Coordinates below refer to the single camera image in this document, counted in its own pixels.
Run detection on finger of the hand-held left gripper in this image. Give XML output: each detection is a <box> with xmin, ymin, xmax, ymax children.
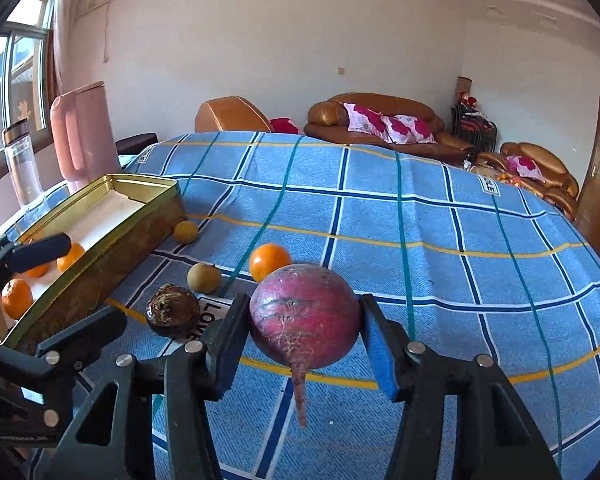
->
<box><xmin>0</xmin><ymin>233</ymin><xmax>72</xmax><ymax>313</ymax></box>
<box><xmin>0</xmin><ymin>306</ymin><xmax>129</xmax><ymax>431</ymax></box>

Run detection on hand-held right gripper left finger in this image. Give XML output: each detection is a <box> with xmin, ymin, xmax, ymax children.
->
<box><xmin>47</xmin><ymin>293</ymin><xmax>252</xmax><ymax>480</ymax></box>

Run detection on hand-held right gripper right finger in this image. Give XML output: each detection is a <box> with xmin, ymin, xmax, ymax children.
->
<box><xmin>359</xmin><ymin>294</ymin><xmax>563</xmax><ymax>480</ymax></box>

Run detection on red round radish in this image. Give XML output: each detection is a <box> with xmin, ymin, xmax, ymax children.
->
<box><xmin>249</xmin><ymin>263</ymin><xmax>362</xmax><ymax>428</ymax></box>

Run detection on small tan longan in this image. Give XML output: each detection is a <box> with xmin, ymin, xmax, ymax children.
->
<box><xmin>173</xmin><ymin>220</ymin><xmax>200</xmax><ymax>245</ymax></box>
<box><xmin>187</xmin><ymin>262</ymin><xmax>222</xmax><ymax>292</ymax></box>

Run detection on gold tin box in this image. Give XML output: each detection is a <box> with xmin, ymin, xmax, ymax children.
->
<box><xmin>0</xmin><ymin>173</ymin><xmax>187</xmax><ymax>356</ymax></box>

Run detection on clear glass bottle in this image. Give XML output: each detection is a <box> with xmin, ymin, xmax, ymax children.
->
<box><xmin>2</xmin><ymin>119</ymin><xmax>51</xmax><ymax>216</ymax></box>

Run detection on pink electric kettle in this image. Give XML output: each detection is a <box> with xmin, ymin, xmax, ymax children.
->
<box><xmin>50</xmin><ymin>81</ymin><xmax>122</xmax><ymax>195</ymax></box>

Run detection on black side table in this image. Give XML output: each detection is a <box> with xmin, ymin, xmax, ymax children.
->
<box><xmin>116</xmin><ymin>133</ymin><xmax>159</xmax><ymax>156</ymax></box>

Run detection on blue plaid blanket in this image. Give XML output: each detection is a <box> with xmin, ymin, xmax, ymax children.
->
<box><xmin>0</xmin><ymin>131</ymin><xmax>600</xmax><ymax>480</ymax></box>

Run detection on window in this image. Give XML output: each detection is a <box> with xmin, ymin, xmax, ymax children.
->
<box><xmin>0</xmin><ymin>0</ymin><xmax>56</xmax><ymax>171</ymax></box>

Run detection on low coffee table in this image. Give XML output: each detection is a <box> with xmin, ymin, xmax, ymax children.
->
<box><xmin>462</xmin><ymin>157</ymin><xmax>523</xmax><ymax>188</ymax></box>

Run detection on pink curtain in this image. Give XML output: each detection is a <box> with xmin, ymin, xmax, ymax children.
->
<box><xmin>50</xmin><ymin>0</ymin><xmax>82</xmax><ymax>101</ymax></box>

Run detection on pink floral pillow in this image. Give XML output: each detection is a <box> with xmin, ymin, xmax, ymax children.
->
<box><xmin>342</xmin><ymin>102</ymin><xmax>398</xmax><ymax>143</ymax></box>
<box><xmin>505</xmin><ymin>155</ymin><xmax>546</xmax><ymax>183</ymax></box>
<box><xmin>382</xmin><ymin>115</ymin><xmax>438</xmax><ymax>145</ymax></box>

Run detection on brown leather armchair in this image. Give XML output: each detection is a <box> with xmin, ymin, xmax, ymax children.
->
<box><xmin>195</xmin><ymin>96</ymin><xmax>276</xmax><ymax>133</ymax></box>
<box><xmin>475</xmin><ymin>142</ymin><xmax>580</xmax><ymax>221</ymax></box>

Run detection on brown leather sofa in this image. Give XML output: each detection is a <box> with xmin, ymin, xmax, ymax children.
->
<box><xmin>304</xmin><ymin>92</ymin><xmax>481</xmax><ymax>165</ymax></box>

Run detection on red pillow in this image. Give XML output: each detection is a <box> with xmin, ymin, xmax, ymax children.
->
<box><xmin>269</xmin><ymin>117</ymin><xmax>301</xmax><ymax>135</ymax></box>

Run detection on stacked dark chairs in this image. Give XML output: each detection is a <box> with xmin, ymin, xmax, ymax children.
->
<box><xmin>450</xmin><ymin>102</ymin><xmax>497</xmax><ymax>153</ymax></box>

